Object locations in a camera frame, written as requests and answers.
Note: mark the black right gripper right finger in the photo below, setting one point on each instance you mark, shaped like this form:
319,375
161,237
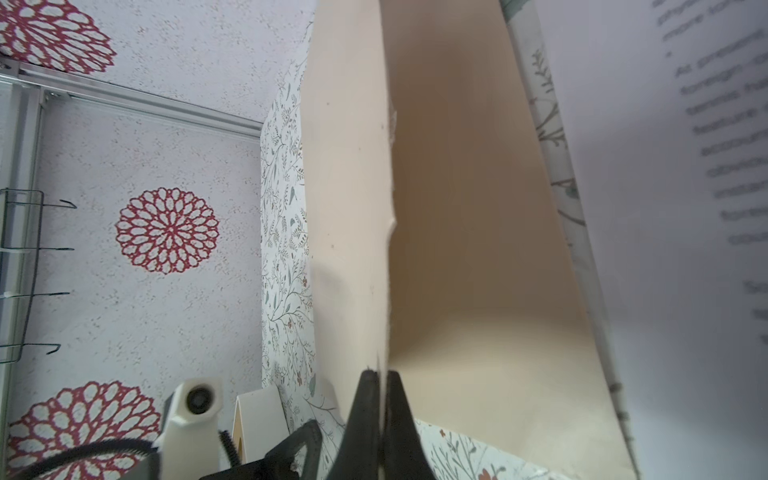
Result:
402,453

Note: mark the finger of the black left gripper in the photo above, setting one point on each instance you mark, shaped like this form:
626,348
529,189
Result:
296,457

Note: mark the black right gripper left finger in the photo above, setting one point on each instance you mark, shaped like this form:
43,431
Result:
358,454

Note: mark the beige manila folder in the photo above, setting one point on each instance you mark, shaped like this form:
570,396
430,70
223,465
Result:
435,247

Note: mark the white printed text sheet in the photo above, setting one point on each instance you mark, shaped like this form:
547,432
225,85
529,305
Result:
664,105

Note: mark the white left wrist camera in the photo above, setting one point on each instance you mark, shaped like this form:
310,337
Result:
189,443

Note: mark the black wire wall rack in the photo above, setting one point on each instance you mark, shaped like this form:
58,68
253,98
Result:
22,214

